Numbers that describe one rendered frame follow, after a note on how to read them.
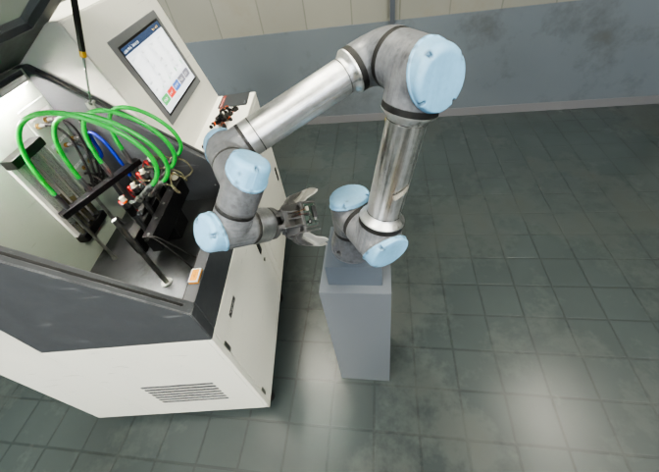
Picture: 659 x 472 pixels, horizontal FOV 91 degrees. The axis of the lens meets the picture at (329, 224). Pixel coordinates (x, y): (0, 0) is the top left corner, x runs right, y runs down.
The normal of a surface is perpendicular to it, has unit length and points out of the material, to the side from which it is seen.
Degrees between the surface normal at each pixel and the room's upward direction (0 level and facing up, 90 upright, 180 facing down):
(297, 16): 90
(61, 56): 90
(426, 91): 83
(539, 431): 0
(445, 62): 83
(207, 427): 0
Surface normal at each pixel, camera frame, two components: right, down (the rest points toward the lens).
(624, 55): -0.11, 0.72
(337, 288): -0.12, -0.69
